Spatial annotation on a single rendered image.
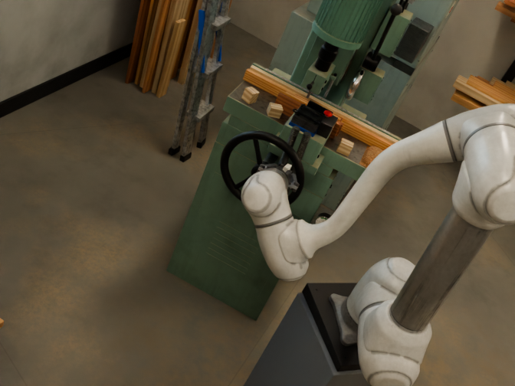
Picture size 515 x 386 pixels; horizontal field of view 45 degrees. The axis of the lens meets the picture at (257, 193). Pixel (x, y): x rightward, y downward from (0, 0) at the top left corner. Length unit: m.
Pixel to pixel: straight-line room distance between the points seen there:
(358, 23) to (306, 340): 1.00
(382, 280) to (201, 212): 0.92
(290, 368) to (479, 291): 1.71
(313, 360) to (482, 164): 0.89
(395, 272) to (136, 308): 1.16
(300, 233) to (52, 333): 1.17
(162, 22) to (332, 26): 1.66
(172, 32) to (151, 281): 1.49
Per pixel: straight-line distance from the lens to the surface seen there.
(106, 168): 3.13
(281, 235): 1.57
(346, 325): 1.93
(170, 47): 3.60
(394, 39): 2.31
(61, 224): 2.81
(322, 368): 1.92
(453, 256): 1.46
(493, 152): 1.34
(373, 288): 1.80
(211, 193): 2.39
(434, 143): 1.48
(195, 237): 2.54
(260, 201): 1.52
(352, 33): 2.07
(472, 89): 4.03
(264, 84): 2.28
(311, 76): 2.17
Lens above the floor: 1.97
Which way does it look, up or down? 36 degrees down
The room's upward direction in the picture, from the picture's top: 25 degrees clockwise
